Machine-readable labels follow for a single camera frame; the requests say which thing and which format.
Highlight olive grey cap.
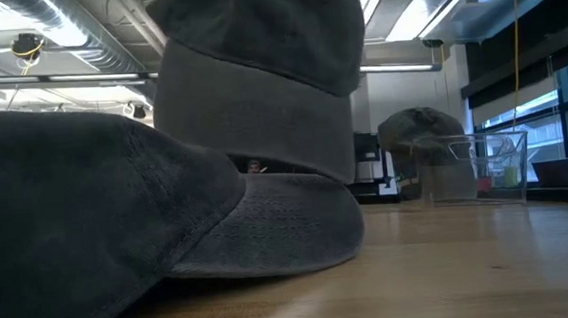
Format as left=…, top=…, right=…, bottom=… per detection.
left=375, top=103, right=479, bottom=204

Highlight white device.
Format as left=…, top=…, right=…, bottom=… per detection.
left=376, top=175, right=401, bottom=197

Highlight green container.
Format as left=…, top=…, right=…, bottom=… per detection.
left=503, top=165, right=521, bottom=189

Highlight person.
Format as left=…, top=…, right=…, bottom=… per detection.
left=246, top=158, right=270, bottom=176

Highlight clear plastic bin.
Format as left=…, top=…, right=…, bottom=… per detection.
left=411, top=128, right=534, bottom=213

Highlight black laptop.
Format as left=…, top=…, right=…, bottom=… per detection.
left=532, top=157, right=568, bottom=193

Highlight long ceiling light bar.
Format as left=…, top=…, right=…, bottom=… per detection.
left=0, top=43, right=443, bottom=103

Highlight rectangular silver air duct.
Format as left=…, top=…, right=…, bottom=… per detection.
left=416, top=0, right=568, bottom=48

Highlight yellow hanging cable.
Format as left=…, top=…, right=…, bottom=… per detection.
left=501, top=0, right=530, bottom=132

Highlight black table frame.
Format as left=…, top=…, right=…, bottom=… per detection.
left=349, top=181, right=568, bottom=221

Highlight round silver air duct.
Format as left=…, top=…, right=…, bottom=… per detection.
left=0, top=0, right=152, bottom=83

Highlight ceiling cable reel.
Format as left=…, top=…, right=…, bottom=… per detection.
left=9, top=30, right=47, bottom=63

